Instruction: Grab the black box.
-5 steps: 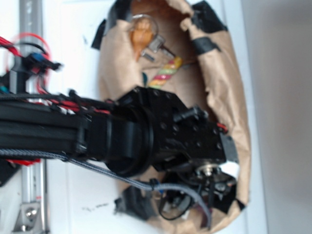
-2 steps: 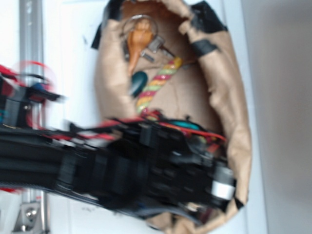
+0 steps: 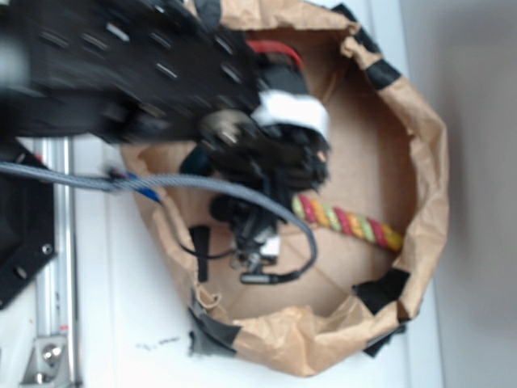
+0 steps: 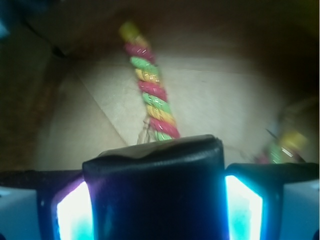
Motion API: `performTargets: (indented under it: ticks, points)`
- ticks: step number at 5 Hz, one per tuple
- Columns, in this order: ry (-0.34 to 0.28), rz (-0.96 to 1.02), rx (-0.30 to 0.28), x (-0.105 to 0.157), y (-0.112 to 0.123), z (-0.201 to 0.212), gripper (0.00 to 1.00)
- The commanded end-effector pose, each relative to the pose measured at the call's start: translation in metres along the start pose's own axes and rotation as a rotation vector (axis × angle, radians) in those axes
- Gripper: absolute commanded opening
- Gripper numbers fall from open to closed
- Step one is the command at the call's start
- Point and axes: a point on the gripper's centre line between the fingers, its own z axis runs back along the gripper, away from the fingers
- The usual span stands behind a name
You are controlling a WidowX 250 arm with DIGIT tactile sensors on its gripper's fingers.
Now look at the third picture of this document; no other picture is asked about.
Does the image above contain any dark green oval case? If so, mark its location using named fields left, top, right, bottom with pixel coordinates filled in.
left=179, top=146, right=213, bottom=177

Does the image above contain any grey braided cable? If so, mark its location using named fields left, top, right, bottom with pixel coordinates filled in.
left=0, top=160, right=318, bottom=284

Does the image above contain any multicolour twisted rope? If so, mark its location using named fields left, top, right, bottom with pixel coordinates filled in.
left=291, top=193, right=405, bottom=251

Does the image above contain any brown paper bin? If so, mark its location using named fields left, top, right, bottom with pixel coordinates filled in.
left=136, top=1, right=449, bottom=377

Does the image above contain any metal corner bracket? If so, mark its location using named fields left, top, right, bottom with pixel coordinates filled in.
left=19, top=335, right=71, bottom=387

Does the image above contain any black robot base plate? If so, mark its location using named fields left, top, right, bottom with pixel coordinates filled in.
left=1, top=173, right=55, bottom=310

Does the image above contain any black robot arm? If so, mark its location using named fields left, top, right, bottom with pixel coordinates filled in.
left=1, top=1, right=330, bottom=285

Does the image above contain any aluminium rail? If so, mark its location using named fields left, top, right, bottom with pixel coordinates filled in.
left=31, top=137, right=83, bottom=388

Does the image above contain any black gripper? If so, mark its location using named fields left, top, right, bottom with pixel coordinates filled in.
left=200, top=65, right=330, bottom=279

